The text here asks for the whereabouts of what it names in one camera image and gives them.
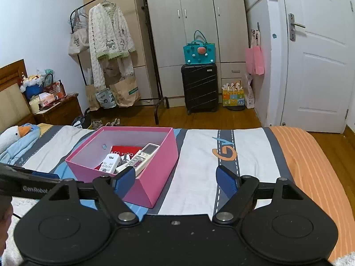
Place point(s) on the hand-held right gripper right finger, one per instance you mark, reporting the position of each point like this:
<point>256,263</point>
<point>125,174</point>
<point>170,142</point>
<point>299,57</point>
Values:
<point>226,181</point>

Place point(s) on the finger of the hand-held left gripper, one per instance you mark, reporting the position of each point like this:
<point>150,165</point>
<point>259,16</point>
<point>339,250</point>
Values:
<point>44,175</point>

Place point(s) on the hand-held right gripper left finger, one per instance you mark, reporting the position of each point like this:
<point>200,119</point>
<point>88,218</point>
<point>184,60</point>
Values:
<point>124,183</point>

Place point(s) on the cream air conditioner remote control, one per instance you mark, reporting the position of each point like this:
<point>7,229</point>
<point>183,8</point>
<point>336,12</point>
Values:
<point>111,162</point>

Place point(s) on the pink cardboard box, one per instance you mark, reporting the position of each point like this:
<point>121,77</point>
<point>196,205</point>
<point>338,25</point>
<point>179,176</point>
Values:
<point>155,177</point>

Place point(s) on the person's left forearm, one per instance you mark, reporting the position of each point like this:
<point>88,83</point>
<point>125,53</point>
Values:
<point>4,227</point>

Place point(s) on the red printed paper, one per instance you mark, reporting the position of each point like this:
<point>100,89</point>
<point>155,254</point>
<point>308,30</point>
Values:
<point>124,149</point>

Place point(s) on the light blue blanket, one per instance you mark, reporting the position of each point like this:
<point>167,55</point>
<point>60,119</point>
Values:
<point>25,146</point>

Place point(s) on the white goose plush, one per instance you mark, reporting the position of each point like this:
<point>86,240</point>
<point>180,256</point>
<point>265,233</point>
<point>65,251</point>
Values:
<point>8,137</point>

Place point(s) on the grey shoes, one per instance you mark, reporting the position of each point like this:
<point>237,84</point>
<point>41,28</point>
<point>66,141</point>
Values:
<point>105,123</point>

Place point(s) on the wooden nightstand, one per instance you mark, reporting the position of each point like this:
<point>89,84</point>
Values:
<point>61,113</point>

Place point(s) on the dark shoe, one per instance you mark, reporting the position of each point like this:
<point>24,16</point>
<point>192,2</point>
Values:
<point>83,122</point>

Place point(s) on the cream container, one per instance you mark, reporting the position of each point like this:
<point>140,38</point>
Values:
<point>34,105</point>

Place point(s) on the dark round base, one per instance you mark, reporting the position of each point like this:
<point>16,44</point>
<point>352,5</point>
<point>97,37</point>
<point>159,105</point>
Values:
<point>235,107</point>

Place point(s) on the black metal clothes rack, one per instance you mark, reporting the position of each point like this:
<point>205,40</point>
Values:
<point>158,115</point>

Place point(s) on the tissue box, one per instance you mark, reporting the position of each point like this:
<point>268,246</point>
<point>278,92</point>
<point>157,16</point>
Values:
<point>47,99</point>

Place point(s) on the wooden headboard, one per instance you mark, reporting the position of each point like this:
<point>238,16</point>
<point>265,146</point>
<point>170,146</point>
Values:
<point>11,102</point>

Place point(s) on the orange bottle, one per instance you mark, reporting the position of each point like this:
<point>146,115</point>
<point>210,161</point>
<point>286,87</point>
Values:
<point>58,92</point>

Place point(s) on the colourful gift bag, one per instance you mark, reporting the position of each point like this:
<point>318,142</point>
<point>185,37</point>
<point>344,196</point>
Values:
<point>233,97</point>

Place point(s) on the blue container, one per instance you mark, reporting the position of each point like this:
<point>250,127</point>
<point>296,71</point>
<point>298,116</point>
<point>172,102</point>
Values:
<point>33,91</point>

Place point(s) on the white printed bag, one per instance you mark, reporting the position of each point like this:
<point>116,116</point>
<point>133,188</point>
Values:
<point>105,98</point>

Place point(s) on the large brown paper bag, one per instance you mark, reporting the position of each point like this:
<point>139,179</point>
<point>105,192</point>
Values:
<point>124,91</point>

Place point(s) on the small brown paper bag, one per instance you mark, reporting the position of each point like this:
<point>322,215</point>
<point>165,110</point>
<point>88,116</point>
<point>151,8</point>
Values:
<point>91,97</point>

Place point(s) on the orange striped blanket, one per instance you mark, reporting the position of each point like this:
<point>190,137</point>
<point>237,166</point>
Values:
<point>319,171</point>

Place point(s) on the black suitcase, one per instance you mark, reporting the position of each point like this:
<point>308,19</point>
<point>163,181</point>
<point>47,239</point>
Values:
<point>199,88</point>

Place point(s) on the green white plastic bag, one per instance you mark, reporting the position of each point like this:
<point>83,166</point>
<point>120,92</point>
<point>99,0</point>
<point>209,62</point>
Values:
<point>48,74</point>

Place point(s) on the beige hanging garment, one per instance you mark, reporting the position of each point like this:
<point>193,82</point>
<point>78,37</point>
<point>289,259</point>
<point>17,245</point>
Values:
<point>116,66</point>

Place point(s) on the pink paper bag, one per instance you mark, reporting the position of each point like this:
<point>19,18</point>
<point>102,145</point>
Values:
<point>256,61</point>

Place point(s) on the white door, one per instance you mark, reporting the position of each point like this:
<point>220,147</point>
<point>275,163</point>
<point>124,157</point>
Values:
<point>319,88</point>

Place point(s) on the teal handbag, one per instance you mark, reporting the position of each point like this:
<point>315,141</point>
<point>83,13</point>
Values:
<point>191,52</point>

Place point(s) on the canvas tote bag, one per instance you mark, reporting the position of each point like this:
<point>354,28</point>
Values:
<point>77,44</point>

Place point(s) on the white knit cardigan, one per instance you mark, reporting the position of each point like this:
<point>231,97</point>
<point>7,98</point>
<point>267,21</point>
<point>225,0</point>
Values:
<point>111,33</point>

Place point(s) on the beige wooden cabinet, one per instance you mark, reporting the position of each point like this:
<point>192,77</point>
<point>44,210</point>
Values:
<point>141,33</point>

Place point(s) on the grey wardrobe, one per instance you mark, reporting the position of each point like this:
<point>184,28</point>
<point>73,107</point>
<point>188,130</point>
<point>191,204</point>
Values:
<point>194,5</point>

